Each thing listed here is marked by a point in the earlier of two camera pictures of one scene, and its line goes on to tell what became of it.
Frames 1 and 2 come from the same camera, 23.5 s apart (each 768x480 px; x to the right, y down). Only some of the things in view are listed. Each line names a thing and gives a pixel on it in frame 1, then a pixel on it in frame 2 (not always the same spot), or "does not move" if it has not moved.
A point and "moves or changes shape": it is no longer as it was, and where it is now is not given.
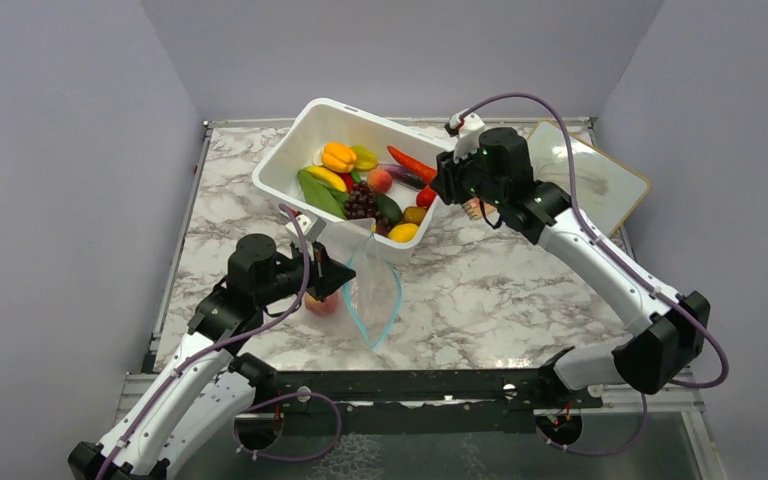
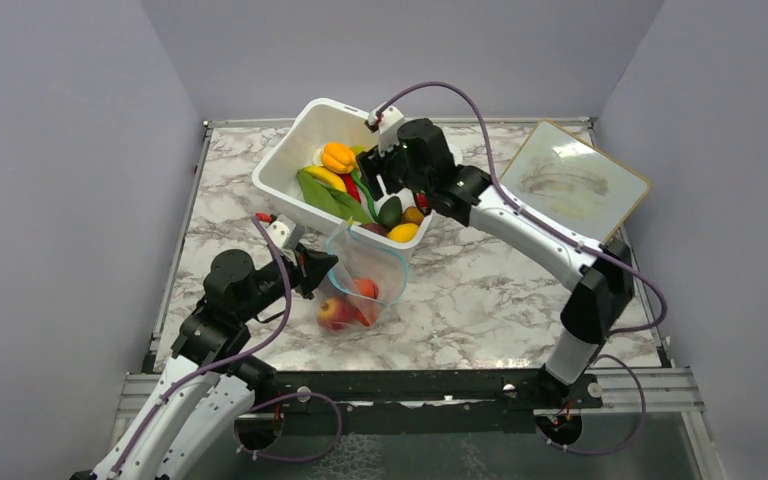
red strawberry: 425,197 does not move
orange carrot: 413,166 moves or changes shape
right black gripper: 448,177 -> 371,165
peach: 379,180 moves or changes shape
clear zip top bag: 373,298 moves or changes shape
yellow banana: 326,177 does not move
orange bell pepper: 338,157 does not move
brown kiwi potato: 414,214 does not move
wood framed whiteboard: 608,187 does not move
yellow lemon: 403,232 does not move
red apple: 323,309 moves or changes shape
